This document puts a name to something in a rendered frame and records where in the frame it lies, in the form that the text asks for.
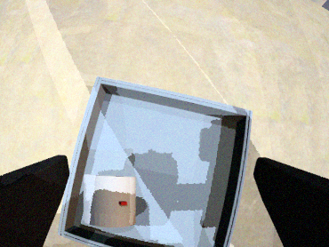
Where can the white cylinder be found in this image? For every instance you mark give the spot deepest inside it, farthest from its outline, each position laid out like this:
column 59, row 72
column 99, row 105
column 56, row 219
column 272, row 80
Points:
column 109, row 201

